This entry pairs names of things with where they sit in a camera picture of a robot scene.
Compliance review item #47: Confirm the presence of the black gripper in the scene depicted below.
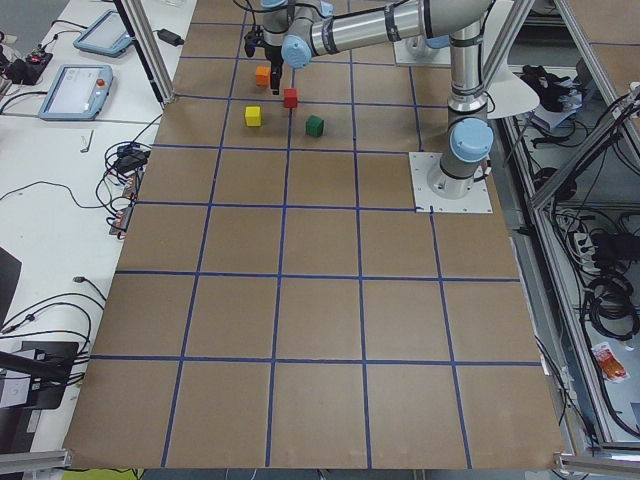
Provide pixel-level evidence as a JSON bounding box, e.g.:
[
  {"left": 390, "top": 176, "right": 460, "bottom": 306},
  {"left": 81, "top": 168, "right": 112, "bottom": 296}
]
[{"left": 264, "top": 44, "right": 284, "bottom": 95}]

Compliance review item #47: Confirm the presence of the red wooden block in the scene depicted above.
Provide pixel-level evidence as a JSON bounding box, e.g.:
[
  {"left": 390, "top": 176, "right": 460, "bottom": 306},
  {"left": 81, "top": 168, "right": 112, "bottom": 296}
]
[{"left": 283, "top": 88, "right": 299, "bottom": 109}]

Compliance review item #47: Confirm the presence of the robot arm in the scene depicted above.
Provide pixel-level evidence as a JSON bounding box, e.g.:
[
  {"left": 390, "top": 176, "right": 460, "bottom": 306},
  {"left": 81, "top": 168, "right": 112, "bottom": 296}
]
[
  {"left": 245, "top": 1, "right": 502, "bottom": 104},
  {"left": 423, "top": 1, "right": 494, "bottom": 200}
]

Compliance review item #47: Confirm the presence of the orange wooden block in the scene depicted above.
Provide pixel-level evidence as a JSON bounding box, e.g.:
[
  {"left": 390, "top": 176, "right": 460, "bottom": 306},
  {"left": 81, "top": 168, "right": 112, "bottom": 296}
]
[{"left": 254, "top": 65, "right": 271, "bottom": 87}]

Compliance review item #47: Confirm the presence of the yellow wooden block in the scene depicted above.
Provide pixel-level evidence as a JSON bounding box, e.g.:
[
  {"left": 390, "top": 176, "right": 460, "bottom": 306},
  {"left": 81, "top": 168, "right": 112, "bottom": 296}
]
[{"left": 244, "top": 105, "right": 262, "bottom": 127}]

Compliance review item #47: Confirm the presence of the green wooden block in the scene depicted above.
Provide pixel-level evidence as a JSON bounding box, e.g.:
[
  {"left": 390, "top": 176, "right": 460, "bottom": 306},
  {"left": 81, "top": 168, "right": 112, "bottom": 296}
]
[{"left": 305, "top": 115, "right": 325, "bottom": 138}]

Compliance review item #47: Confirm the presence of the black power adapter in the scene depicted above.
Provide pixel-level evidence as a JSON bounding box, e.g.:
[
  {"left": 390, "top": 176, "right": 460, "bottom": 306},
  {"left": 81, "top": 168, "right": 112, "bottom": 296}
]
[{"left": 157, "top": 29, "right": 184, "bottom": 46}]

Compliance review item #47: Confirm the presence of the teach pendant far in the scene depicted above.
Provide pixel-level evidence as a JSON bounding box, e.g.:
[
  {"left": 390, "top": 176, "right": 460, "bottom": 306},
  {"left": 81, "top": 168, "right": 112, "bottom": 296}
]
[{"left": 73, "top": 10, "right": 132, "bottom": 58}]

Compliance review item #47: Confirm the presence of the teach pendant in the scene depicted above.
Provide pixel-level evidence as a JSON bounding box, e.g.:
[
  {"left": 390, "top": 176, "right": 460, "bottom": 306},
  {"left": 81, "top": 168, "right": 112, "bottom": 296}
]
[
  {"left": 38, "top": 64, "right": 114, "bottom": 121},
  {"left": 73, "top": 10, "right": 132, "bottom": 58}
]

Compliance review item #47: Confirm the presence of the teach pendant near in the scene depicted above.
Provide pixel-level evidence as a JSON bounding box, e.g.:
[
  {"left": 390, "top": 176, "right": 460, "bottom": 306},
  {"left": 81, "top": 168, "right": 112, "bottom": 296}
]
[{"left": 38, "top": 64, "right": 114, "bottom": 121}]

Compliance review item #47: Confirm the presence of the allen key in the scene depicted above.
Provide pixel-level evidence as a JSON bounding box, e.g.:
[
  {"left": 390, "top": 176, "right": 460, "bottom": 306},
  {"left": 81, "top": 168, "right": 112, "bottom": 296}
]
[{"left": 80, "top": 130, "right": 94, "bottom": 153}]

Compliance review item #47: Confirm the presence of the black monitor stand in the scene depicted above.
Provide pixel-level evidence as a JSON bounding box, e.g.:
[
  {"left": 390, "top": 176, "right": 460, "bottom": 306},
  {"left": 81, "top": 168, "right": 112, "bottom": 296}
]
[{"left": 0, "top": 244, "right": 81, "bottom": 411}]

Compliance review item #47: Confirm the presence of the red snack packet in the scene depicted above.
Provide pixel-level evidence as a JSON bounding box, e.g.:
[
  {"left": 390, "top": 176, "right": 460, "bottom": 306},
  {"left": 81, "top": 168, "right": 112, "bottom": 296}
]
[{"left": 591, "top": 342, "right": 628, "bottom": 383}]

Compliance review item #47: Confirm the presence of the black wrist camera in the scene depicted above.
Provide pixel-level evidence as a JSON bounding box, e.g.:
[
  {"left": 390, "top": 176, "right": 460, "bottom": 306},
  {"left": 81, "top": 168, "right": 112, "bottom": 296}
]
[{"left": 244, "top": 26, "right": 263, "bottom": 58}]

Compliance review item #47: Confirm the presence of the aluminium frame post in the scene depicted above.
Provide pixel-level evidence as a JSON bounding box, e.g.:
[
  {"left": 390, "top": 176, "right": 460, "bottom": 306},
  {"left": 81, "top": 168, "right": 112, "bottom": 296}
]
[{"left": 114, "top": 0, "right": 175, "bottom": 106}]

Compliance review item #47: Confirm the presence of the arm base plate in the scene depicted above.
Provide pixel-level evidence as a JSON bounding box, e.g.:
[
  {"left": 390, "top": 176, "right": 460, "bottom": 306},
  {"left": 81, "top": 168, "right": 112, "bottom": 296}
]
[
  {"left": 393, "top": 35, "right": 451, "bottom": 68},
  {"left": 409, "top": 152, "right": 493, "bottom": 214}
]

